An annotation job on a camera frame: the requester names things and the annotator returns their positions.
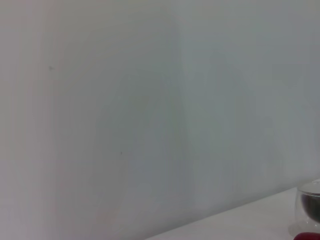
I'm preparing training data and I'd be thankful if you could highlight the clear glass saucer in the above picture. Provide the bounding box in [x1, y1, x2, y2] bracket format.
[287, 221, 320, 237]

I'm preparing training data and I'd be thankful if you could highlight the red ceramic mug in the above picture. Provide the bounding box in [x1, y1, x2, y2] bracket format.
[292, 231, 320, 240]

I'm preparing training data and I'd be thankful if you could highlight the coffee beans pile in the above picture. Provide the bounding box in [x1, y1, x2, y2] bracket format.
[301, 193, 320, 222]

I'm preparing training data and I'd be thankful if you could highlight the clear glass cup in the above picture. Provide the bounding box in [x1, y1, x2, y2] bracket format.
[294, 181, 320, 226]

